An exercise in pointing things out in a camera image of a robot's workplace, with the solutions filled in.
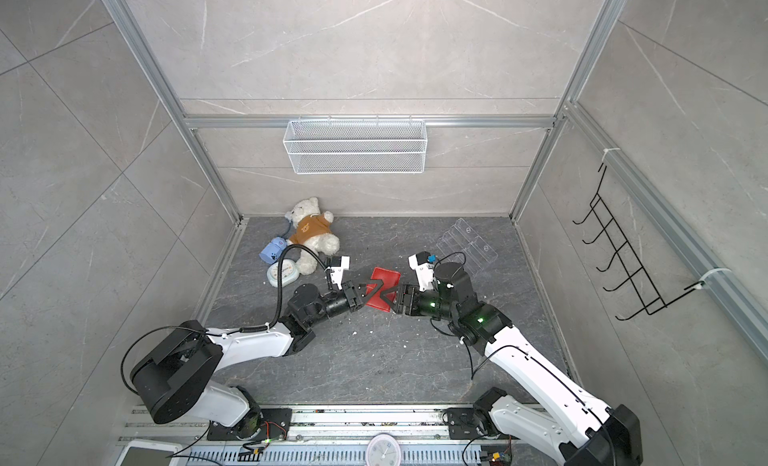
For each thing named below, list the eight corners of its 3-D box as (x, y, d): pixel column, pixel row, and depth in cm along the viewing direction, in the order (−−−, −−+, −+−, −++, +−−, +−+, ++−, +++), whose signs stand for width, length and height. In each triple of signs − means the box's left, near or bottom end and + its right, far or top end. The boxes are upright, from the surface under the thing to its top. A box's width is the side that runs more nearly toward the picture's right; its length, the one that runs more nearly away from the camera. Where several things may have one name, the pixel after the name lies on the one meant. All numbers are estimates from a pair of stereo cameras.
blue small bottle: (261, 262, 107) (257, 255, 104) (275, 242, 113) (272, 235, 110) (275, 266, 106) (271, 259, 103) (288, 245, 112) (285, 238, 109)
